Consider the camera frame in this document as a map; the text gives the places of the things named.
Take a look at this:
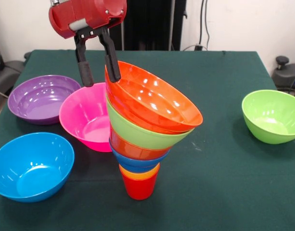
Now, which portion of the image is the large orange-red plastic bowl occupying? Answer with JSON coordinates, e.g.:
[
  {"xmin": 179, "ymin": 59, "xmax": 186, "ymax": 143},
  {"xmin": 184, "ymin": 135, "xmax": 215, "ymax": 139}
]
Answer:
[{"xmin": 104, "ymin": 60, "xmax": 204, "ymax": 135}]

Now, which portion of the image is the red plastic cup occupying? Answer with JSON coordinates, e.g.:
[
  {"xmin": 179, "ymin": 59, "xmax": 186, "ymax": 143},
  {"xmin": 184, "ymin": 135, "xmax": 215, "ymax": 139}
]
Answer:
[{"xmin": 122, "ymin": 172, "xmax": 159, "ymax": 201}]

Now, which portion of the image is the orange plastic cup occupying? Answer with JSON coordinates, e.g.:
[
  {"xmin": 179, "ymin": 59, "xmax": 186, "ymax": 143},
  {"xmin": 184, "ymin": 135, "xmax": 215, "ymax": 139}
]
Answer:
[
  {"xmin": 120, "ymin": 169, "xmax": 160, "ymax": 181},
  {"xmin": 118, "ymin": 163, "xmax": 161, "ymax": 178}
]

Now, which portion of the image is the small ribbed orange-red bowl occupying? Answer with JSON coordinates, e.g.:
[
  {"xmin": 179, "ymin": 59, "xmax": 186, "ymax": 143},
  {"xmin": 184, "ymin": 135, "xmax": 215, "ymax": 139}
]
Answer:
[{"xmin": 109, "ymin": 127, "xmax": 171, "ymax": 161}]

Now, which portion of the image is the small dark blue bowl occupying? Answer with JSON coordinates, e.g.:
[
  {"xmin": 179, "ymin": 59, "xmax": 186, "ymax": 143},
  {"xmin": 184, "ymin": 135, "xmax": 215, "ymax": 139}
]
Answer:
[{"xmin": 108, "ymin": 138, "xmax": 171, "ymax": 173}]

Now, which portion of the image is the dark green tablecloth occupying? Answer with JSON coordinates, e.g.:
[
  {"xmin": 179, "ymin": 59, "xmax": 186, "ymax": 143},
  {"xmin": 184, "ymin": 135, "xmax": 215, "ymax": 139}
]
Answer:
[{"xmin": 0, "ymin": 49, "xmax": 295, "ymax": 231}]

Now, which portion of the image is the purple plastic bowl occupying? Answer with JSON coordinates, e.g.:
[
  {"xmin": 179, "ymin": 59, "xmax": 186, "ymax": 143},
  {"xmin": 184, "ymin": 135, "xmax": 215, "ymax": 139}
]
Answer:
[{"xmin": 7, "ymin": 75, "xmax": 82, "ymax": 126}]

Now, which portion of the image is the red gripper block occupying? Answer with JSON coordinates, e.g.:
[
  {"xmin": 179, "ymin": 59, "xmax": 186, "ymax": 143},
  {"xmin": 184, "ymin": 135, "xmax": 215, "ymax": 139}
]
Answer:
[{"xmin": 48, "ymin": 0, "xmax": 128, "ymax": 88}]

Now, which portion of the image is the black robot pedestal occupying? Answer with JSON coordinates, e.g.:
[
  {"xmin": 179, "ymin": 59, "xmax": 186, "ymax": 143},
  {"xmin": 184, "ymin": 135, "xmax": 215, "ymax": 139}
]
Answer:
[{"xmin": 108, "ymin": 0, "xmax": 188, "ymax": 51}]

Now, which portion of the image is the green plastic bowl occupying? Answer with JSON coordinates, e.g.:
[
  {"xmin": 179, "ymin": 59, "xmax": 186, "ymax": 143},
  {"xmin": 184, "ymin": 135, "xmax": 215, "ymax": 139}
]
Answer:
[
  {"xmin": 242, "ymin": 90, "xmax": 295, "ymax": 145},
  {"xmin": 105, "ymin": 93, "xmax": 195, "ymax": 150}
]

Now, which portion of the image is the pink plastic bowl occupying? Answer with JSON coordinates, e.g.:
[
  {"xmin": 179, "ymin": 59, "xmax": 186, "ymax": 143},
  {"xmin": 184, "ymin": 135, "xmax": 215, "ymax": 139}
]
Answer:
[{"xmin": 59, "ymin": 82, "xmax": 113, "ymax": 153}]

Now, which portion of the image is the dark grey chair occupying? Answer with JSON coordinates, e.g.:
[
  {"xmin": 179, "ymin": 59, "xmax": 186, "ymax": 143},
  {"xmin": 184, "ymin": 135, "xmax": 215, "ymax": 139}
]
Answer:
[
  {"xmin": 272, "ymin": 55, "xmax": 295, "ymax": 98},
  {"xmin": 0, "ymin": 60, "xmax": 25, "ymax": 97}
]

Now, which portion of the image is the light blue plastic bowl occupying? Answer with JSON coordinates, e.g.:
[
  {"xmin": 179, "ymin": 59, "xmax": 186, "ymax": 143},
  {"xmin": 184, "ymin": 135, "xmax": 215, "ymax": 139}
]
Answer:
[{"xmin": 0, "ymin": 132, "xmax": 75, "ymax": 203}]

